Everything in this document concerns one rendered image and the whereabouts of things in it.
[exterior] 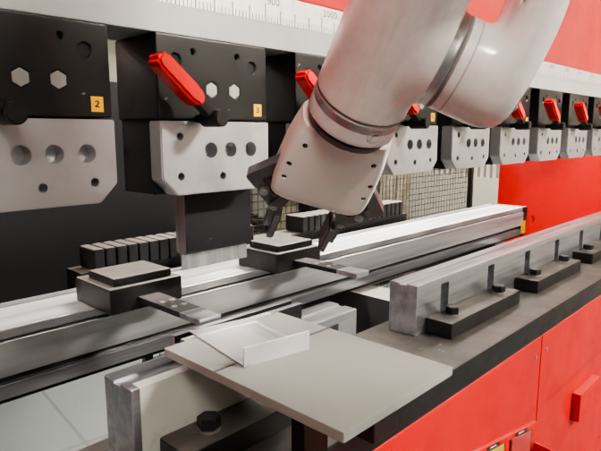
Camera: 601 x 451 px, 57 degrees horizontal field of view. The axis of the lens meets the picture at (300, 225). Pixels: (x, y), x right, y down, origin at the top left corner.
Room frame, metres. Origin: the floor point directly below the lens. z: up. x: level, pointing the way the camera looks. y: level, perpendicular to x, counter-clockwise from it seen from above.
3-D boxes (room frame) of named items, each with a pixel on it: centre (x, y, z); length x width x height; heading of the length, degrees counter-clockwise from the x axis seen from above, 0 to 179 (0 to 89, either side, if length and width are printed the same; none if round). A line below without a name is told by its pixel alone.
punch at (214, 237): (0.68, 0.11, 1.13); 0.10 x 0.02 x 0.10; 136
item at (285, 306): (0.71, 0.08, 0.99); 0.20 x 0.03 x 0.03; 136
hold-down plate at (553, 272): (1.36, -0.63, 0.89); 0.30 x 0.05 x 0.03; 136
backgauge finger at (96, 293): (0.78, 0.21, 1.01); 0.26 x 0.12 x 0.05; 46
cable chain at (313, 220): (1.51, -0.14, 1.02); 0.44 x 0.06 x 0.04; 136
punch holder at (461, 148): (1.09, -0.29, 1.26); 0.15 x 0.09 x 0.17; 136
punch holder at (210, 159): (0.66, 0.12, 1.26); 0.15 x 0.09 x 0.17; 136
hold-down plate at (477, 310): (1.07, -0.35, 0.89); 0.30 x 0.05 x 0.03; 136
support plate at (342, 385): (0.57, 0.00, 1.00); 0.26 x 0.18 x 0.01; 46
